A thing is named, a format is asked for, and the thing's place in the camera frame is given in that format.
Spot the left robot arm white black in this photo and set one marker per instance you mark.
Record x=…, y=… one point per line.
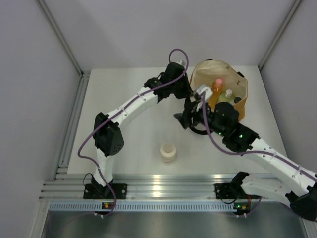
x=108, y=138

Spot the grey slotted cable duct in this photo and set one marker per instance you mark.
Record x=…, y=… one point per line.
x=143, y=206

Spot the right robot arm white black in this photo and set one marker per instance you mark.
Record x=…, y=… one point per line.
x=297, y=188

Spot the right aluminium frame post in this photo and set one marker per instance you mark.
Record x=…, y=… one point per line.
x=296, y=4

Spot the orange bottle pink cap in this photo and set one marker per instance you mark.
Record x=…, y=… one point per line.
x=216, y=92

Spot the small bottle black cap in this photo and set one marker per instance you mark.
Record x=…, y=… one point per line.
x=236, y=100

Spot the aluminium frame post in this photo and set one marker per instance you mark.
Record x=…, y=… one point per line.
x=296, y=4
x=59, y=35

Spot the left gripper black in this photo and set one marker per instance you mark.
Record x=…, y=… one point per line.
x=187, y=90

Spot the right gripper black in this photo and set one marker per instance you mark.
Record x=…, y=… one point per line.
x=192, y=111

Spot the green bottle white cap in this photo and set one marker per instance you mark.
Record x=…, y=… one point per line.
x=226, y=96

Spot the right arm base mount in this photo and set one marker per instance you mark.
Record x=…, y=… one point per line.
x=223, y=192

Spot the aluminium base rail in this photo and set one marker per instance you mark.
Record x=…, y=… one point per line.
x=140, y=186

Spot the cream jar bottle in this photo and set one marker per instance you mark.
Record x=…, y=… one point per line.
x=168, y=152

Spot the left aluminium frame post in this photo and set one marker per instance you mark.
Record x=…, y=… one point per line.
x=59, y=35

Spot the tan canvas bag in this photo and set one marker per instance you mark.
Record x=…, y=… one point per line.
x=227, y=116

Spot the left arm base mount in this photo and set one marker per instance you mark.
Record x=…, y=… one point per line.
x=96, y=191

